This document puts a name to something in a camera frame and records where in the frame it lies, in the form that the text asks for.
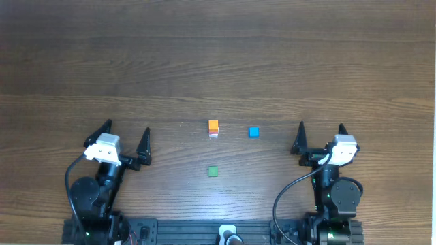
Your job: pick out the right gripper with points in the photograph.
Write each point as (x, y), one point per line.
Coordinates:
(311, 156)

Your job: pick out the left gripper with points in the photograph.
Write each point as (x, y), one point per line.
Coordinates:
(130, 162)

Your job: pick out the blue cube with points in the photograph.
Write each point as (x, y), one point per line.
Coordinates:
(254, 132)

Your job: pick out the red cube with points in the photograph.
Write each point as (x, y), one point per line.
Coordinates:
(214, 131)

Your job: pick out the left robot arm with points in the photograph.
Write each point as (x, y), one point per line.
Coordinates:
(88, 197)

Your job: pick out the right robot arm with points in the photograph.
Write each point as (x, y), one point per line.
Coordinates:
(342, 199)

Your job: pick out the white cube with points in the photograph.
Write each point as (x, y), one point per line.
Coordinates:
(214, 135)

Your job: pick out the orange cube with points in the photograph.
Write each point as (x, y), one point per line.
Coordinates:
(213, 125)

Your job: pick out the green cube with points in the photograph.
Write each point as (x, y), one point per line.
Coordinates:
(213, 171)

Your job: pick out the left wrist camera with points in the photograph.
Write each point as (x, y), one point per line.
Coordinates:
(104, 149)

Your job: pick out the mounting rail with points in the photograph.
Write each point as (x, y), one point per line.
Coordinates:
(197, 233)

